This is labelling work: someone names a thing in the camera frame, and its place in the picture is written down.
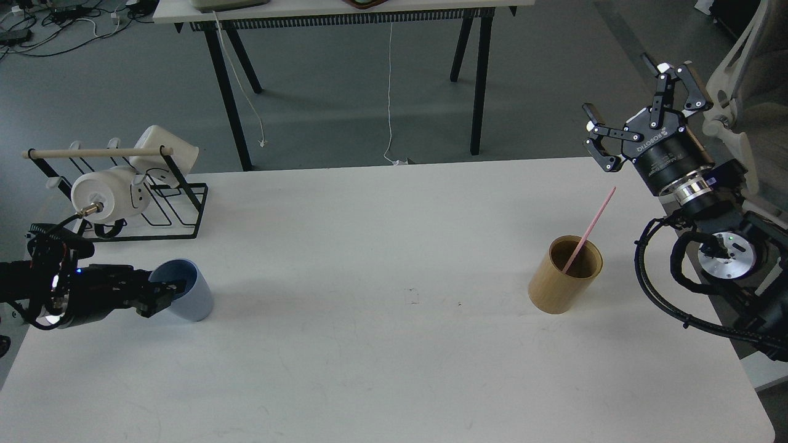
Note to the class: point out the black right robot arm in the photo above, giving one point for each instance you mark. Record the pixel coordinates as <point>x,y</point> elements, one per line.
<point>722,250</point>

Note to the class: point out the white cup on rack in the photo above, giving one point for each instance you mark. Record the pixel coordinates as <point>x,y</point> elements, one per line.
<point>157,147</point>

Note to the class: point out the light blue cup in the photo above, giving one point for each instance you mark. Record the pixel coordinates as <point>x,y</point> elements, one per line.
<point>196,302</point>

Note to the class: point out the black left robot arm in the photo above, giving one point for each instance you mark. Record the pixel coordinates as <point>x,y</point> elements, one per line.
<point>51,291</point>

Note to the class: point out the white background table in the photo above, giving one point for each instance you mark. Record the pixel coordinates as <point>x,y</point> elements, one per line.
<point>365,94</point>

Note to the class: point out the white office chair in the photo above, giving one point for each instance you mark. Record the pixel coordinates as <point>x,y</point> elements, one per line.
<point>749,112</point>

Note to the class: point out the wooden rack rod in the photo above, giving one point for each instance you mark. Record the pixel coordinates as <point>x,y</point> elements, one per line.
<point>96,153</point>

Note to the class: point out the white mug on rack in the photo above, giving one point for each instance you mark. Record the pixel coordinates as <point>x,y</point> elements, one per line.
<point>120,191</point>

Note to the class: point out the black wire cup rack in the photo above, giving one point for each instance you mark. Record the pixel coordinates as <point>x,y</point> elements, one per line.
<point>175,212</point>

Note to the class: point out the bamboo cylinder holder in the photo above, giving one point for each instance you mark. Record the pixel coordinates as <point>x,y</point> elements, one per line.
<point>561,277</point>

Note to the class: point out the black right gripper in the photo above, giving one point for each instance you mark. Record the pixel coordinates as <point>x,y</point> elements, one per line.
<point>665,154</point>

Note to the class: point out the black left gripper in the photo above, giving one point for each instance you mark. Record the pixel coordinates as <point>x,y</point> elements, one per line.
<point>97,290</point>

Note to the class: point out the pink chopstick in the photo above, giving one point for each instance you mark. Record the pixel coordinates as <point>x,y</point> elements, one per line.
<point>587,233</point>

